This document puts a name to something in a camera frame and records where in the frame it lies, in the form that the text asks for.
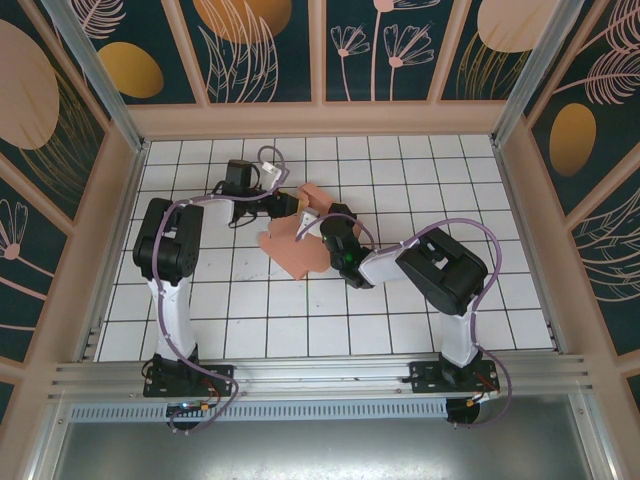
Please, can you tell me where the pink paper box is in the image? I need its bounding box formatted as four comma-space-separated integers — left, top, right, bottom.
258, 182, 366, 280

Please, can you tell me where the steel sheet panel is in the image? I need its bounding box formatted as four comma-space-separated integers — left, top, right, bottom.
29, 394, 616, 480

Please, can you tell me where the small green circuit board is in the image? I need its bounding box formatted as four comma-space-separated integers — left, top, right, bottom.
167, 401, 214, 417

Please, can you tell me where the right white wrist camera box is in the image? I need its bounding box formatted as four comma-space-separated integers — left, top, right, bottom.
298, 207, 322, 240

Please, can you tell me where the aluminium mounting rail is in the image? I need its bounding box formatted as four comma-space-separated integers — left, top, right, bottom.
47, 355, 594, 401

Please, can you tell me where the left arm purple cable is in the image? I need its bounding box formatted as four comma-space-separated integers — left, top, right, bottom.
152, 144, 245, 435

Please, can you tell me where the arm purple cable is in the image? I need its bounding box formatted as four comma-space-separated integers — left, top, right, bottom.
297, 213, 511, 431
152, 144, 245, 435

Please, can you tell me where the aluminium frame post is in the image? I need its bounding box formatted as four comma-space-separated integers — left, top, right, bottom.
489, 0, 586, 146
39, 0, 151, 154

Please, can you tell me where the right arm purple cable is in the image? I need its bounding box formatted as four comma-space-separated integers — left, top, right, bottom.
297, 213, 511, 431

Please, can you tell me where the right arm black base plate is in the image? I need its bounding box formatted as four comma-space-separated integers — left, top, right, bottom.
408, 360, 501, 394

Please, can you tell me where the grey slotted cable duct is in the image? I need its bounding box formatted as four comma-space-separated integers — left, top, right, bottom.
69, 398, 449, 421

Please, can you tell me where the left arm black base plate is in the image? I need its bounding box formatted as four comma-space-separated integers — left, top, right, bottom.
143, 364, 235, 399

